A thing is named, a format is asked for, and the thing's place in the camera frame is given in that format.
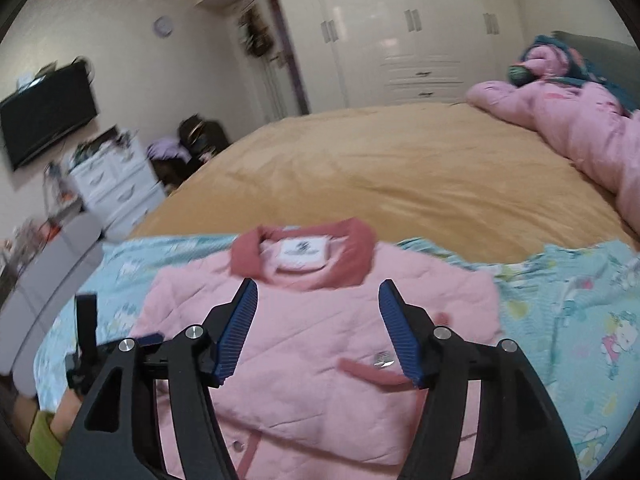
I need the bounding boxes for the black wall television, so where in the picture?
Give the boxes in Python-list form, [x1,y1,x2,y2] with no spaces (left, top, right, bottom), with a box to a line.
[0,62,98,171]

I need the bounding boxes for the blue cartoon cat printed sheet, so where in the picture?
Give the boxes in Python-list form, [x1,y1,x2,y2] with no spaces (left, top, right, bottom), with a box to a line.
[37,234,640,480]

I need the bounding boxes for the grey padded headboard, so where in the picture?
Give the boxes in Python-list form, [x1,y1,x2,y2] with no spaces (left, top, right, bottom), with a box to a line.
[552,30,640,111]

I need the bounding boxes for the yellow green cloth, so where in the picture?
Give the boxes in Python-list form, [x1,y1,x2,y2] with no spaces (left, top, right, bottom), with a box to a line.
[25,395,83,478]

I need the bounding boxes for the dark clothes pile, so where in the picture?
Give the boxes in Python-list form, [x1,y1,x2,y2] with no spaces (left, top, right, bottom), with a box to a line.
[150,157,193,193]

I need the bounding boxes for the purple clothes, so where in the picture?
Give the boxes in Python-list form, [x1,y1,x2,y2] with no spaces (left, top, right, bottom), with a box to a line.
[147,140,188,161]

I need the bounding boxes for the white room door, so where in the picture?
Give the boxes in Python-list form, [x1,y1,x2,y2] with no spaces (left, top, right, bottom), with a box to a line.
[225,0,311,126]

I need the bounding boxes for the white glossy wardrobe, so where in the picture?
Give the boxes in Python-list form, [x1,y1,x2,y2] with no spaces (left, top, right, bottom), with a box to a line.
[270,0,531,111]

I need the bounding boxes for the dark bags hanging on door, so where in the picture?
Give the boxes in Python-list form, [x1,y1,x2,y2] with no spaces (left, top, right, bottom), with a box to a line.
[239,7,273,56]

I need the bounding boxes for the black bag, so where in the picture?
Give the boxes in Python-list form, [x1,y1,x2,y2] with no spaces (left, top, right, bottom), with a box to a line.
[179,116,232,161]

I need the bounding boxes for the pink quilted jacket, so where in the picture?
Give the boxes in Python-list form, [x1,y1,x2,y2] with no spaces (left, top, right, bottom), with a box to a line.
[131,217,501,480]

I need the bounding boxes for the white plastic drawer chest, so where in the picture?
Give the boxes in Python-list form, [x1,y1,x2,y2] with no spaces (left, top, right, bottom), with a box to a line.
[67,137,168,241]

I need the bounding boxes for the pink puffy coat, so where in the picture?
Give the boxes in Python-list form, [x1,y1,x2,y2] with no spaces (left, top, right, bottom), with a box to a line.
[465,35,640,236]

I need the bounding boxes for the tan bed cover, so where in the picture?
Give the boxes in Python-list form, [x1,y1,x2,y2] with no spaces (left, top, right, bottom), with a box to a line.
[127,102,640,266]

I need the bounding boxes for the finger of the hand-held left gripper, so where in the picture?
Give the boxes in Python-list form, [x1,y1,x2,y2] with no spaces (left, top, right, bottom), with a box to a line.
[75,294,99,362]
[134,331,173,378]

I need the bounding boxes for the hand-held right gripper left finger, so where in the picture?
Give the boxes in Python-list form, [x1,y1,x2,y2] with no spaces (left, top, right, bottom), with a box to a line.
[55,278,258,480]

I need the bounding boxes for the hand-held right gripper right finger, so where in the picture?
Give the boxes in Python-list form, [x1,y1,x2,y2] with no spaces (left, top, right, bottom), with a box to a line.
[378,280,581,480]

